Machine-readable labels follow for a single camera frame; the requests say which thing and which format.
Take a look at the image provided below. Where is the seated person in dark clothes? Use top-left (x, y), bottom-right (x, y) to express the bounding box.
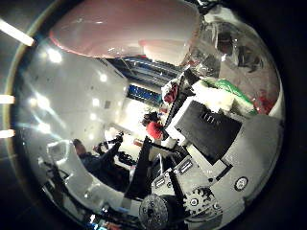
top-left (72, 137), bottom-right (130, 194)

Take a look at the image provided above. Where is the blue wall display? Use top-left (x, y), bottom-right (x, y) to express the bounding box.
top-left (127, 84), bottom-right (163, 105)

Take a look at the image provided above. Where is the person in red top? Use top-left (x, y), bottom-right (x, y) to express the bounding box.
top-left (142, 111), bottom-right (166, 142)

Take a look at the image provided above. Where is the red and white object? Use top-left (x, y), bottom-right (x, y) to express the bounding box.
top-left (162, 80), bottom-right (180, 105)

